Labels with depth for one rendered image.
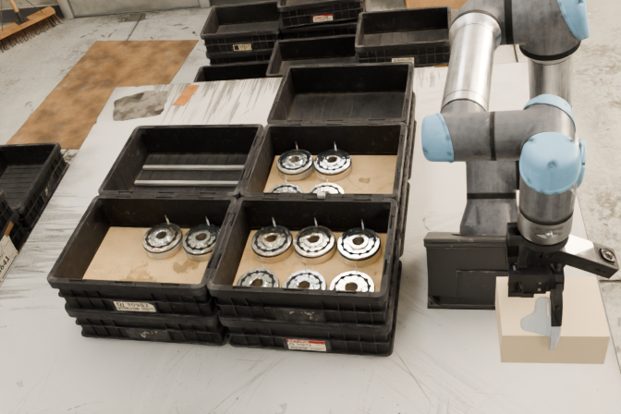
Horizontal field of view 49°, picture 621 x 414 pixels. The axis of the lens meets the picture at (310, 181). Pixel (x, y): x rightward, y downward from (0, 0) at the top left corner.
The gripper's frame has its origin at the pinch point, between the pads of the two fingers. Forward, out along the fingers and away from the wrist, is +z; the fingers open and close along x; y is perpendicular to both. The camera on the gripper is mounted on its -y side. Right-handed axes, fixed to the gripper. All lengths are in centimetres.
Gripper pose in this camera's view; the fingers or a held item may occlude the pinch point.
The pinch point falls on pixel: (549, 313)
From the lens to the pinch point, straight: 121.2
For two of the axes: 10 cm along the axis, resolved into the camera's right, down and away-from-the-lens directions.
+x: -1.2, 6.7, -7.3
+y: -9.8, 0.4, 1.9
